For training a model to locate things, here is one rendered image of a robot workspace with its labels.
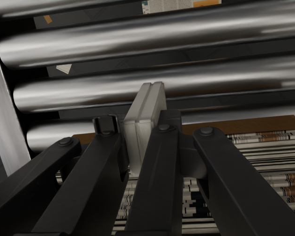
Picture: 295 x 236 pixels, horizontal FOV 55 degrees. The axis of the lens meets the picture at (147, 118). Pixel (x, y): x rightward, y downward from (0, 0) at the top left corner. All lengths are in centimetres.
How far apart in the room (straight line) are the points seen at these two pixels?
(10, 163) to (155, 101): 36
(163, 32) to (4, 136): 27
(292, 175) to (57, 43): 30
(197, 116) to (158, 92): 22
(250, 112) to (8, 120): 33
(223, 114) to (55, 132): 24
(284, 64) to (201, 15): 11
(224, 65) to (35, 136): 28
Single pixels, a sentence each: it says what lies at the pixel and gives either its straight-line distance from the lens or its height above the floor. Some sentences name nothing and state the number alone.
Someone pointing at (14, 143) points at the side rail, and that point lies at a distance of 46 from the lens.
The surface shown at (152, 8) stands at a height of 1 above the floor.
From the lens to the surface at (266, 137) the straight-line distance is 33.
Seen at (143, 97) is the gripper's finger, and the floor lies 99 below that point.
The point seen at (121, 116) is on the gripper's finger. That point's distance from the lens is 16.
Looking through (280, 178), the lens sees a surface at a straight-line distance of 27.
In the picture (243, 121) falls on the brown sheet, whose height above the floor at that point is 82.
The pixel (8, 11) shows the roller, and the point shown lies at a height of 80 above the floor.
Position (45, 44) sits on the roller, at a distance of 39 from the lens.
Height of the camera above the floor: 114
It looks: 66 degrees down
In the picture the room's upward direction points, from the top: 162 degrees counter-clockwise
